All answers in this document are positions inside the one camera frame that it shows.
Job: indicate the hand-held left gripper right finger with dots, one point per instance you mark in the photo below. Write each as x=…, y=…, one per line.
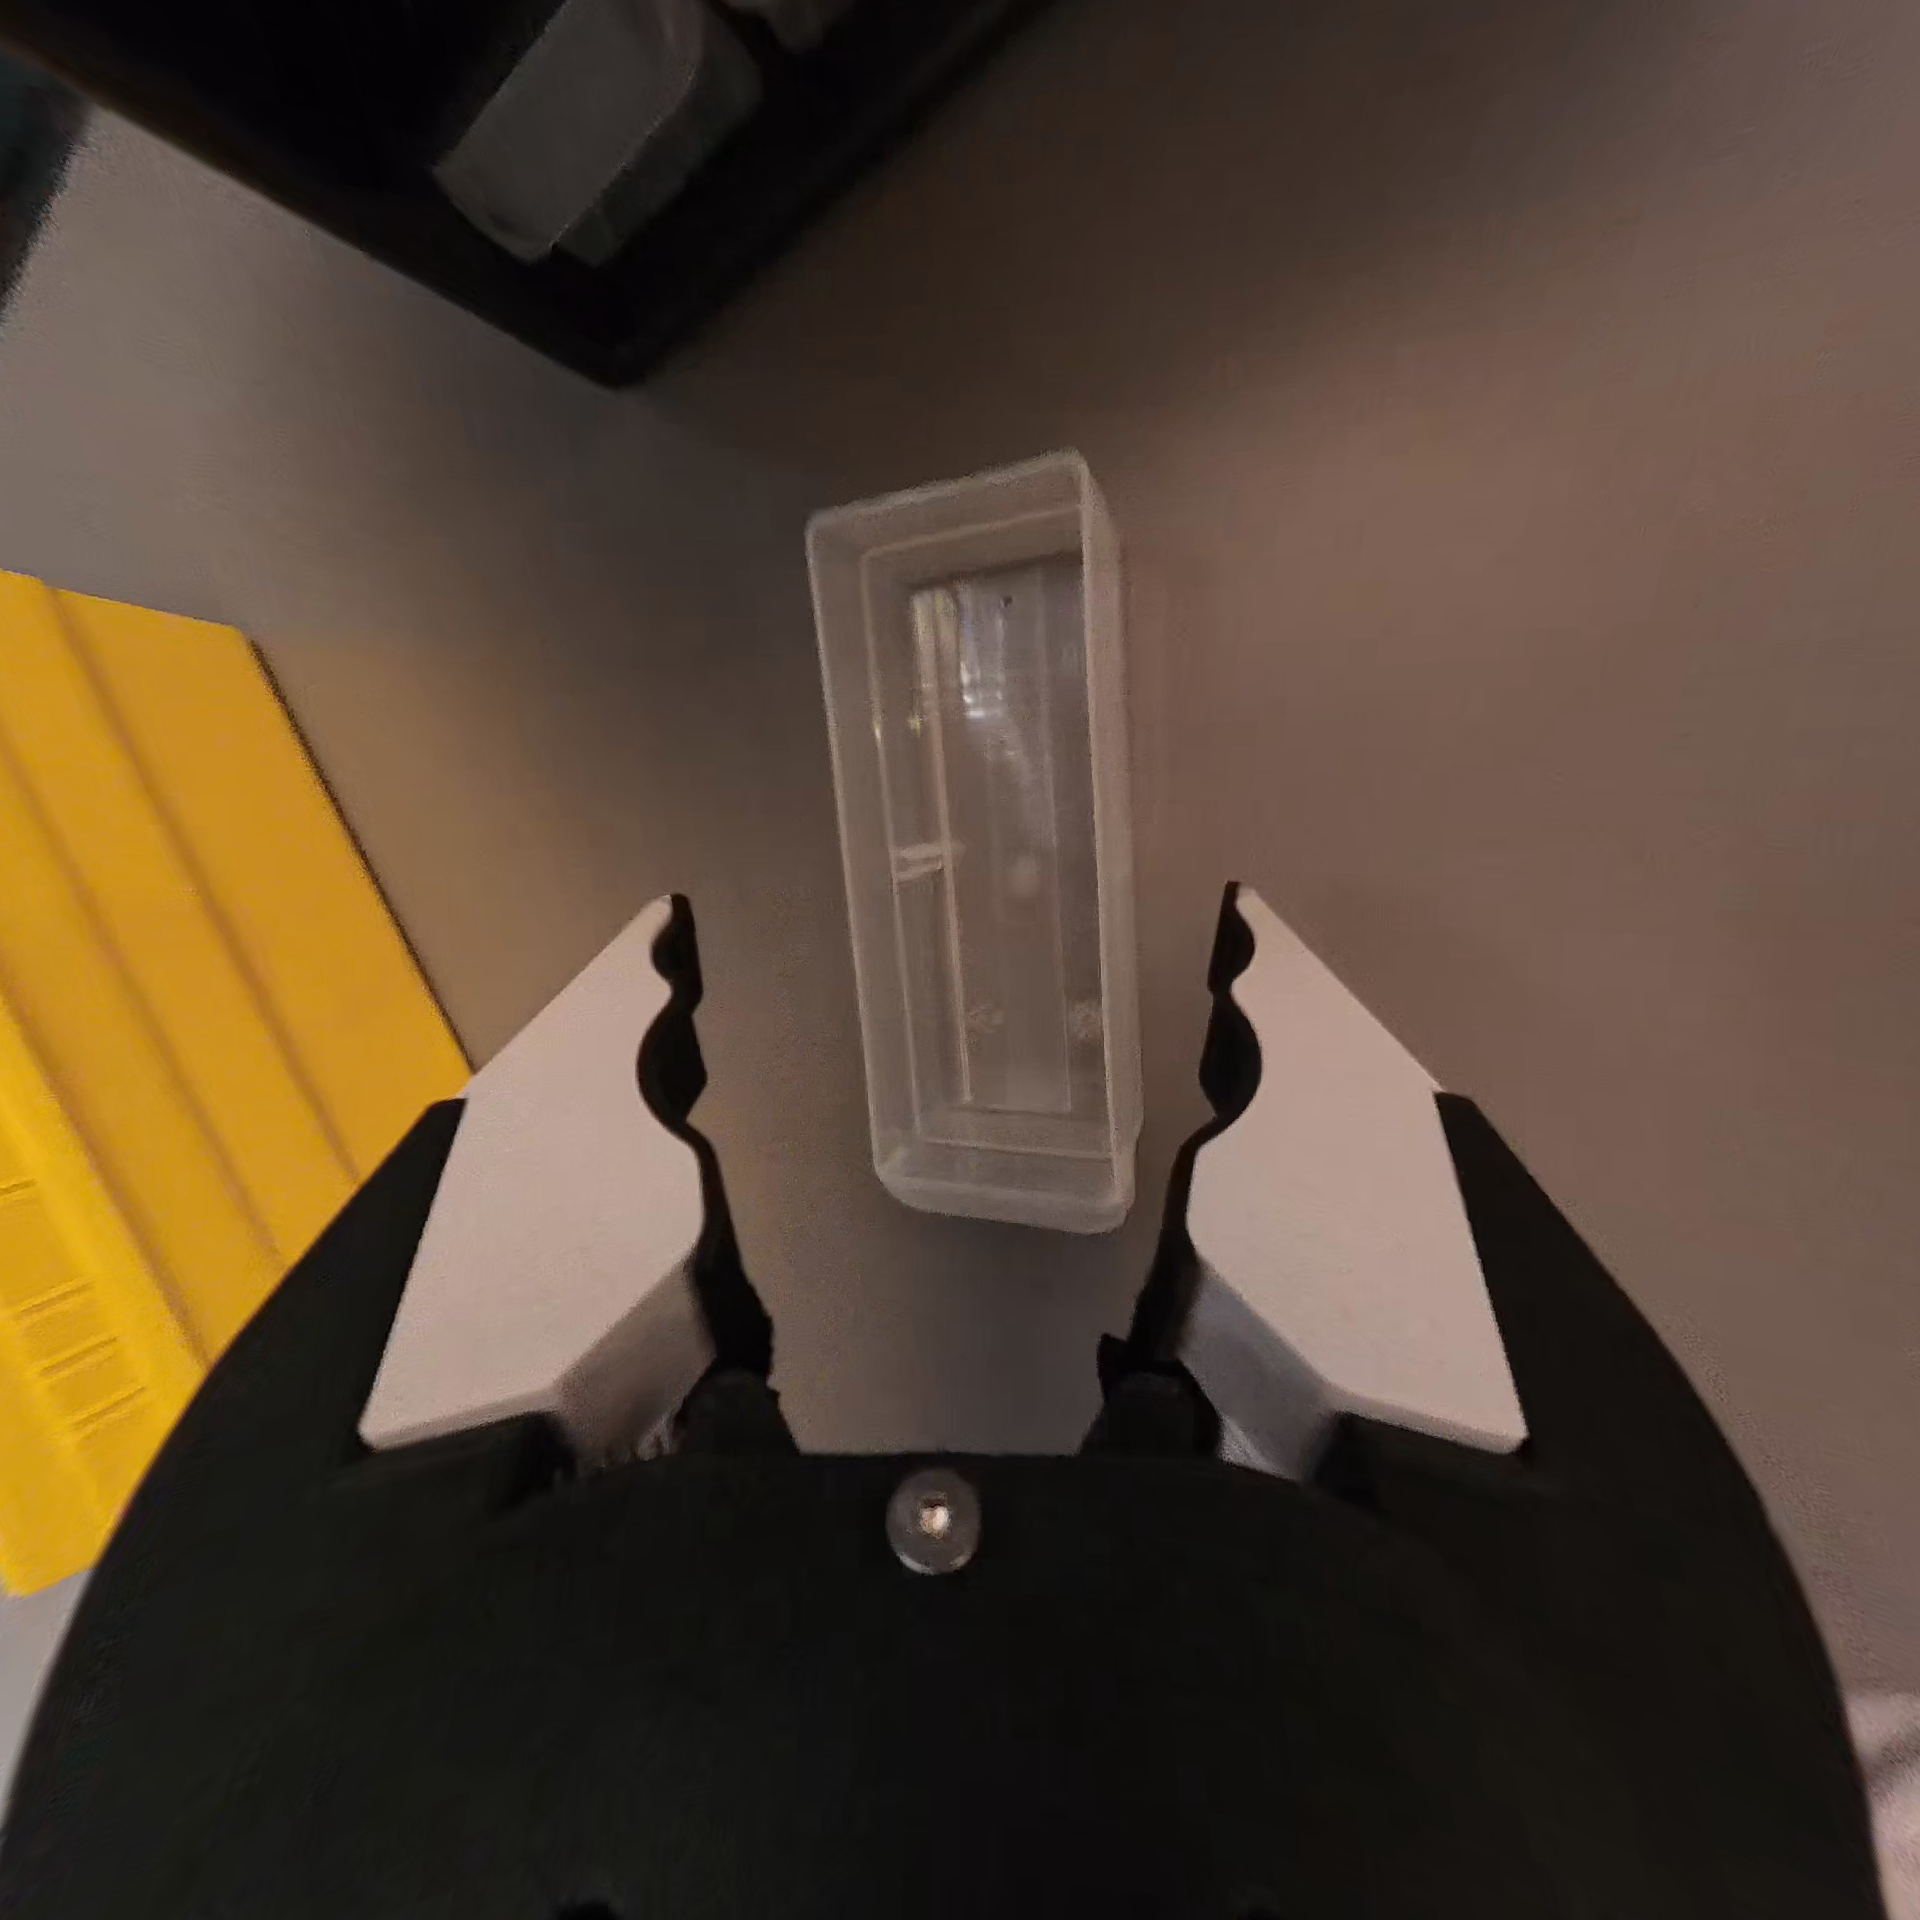
x=1335, y=1201

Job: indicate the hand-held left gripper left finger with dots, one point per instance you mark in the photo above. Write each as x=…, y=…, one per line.
x=549, y=1201

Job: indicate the black tray with clear boxes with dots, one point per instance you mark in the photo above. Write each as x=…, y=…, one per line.
x=300, y=135

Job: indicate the yellow plastic bin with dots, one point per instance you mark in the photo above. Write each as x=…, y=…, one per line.
x=165, y=974

